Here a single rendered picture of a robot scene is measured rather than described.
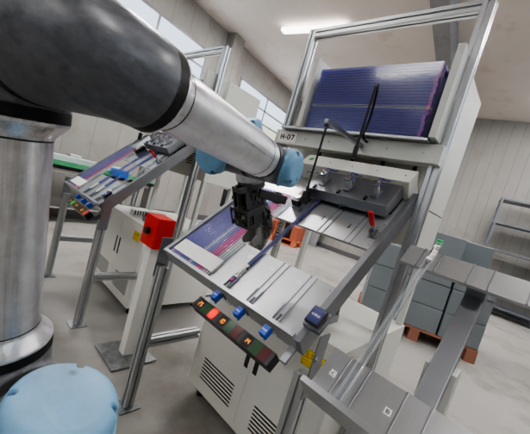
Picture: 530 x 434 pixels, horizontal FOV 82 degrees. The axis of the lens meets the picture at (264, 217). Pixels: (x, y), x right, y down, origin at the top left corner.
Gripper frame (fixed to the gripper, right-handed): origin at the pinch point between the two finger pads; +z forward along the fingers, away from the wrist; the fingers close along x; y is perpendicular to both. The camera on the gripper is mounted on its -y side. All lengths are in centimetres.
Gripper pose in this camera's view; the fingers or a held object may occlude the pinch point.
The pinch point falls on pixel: (261, 244)
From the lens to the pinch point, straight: 88.4
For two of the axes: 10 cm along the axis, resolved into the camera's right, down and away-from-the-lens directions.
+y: -7.1, 3.3, -6.2
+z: 0.6, 9.1, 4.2
